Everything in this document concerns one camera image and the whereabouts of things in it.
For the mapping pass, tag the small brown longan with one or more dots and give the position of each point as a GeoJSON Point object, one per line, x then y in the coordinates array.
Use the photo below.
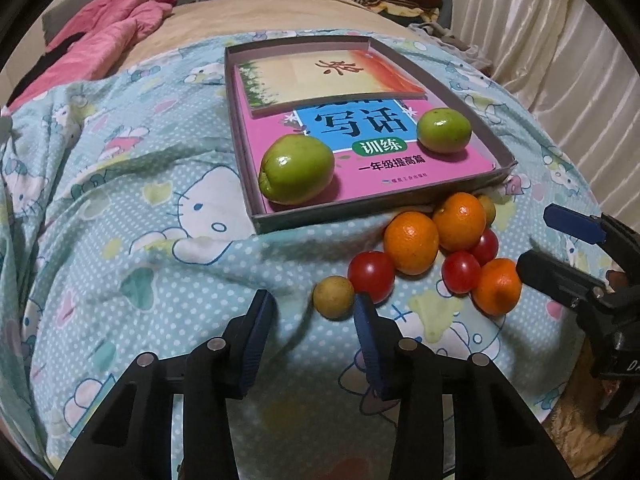
{"type": "Point", "coordinates": [487, 209]}
{"type": "Point", "coordinates": [334, 297]}

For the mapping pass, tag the grey crumpled cloth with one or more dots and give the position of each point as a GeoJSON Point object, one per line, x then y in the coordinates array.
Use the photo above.
{"type": "Point", "coordinates": [450, 40]}

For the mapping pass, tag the orange mandarin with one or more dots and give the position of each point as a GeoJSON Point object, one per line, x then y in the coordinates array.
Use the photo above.
{"type": "Point", "coordinates": [496, 286]}
{"type": "Point", "coordinates": [411, 242]}
{"type": "Point", "coordinates": [459, 221]}

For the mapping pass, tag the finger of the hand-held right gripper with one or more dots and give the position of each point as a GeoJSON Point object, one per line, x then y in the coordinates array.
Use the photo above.
{"type": "Point", "coordinates": [550, 272]}
{"type": "Point", "coordinates": [572, 222]}

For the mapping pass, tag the small green jujube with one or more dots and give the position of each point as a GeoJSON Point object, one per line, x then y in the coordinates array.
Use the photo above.
{"type": "Point", "coordinates": [444, 130]}

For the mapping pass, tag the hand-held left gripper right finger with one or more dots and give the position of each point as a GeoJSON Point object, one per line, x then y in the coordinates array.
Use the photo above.
{"type": "Point", "coordinates": [370, 345]}

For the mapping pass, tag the red cherry tomato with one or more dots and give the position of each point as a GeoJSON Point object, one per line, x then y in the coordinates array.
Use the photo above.
{"type": "Point", "coordinates": [371, 272]}
{"type": "Point", "coordinates": [461, 271]}
{"type": "Point", "coordinates": [486, 247]}

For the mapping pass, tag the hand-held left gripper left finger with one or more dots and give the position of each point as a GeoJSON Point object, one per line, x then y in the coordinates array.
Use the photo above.
{"type": "Point", "coordinates": [257, 340]}

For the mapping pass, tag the large green jujube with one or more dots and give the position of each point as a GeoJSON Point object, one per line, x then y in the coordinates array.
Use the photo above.
{"type": "Point", "coordinates": [297, 167]}

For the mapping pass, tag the blue cartoon printed blanket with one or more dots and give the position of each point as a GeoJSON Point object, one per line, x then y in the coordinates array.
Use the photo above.
{"type": "Point", "coordinates": [150, 260]}

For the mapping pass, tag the orange fuzzy cloth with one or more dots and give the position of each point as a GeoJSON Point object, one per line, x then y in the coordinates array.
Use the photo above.
{"type": "Point", "coordinates": [575, 410]}

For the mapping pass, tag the pink garment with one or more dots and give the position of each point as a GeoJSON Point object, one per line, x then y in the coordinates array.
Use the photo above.
{"type": "Point", "coordinates": [100, 35]}

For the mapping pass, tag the pink book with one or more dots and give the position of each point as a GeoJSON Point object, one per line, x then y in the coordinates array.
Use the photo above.
{"type": "Point", "coordinates": [450, 160]}

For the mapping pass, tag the grey cardboard box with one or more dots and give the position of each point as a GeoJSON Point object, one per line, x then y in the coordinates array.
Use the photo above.
{"type": "Point", "coordinates": [241, 120]}

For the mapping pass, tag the beige bed sheet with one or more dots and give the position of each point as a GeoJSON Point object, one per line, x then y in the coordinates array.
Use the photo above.
{"type": "Point", "coordinates": [225, 15]}

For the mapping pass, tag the cream curtain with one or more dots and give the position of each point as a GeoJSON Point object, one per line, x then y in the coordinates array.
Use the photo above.
{"type": "Point", "coordinates": [550, 35]}

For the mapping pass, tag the beige and orange book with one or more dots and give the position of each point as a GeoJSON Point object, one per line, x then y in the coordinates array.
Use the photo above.
{"type": "Point", "coordinates": [300, 75]}

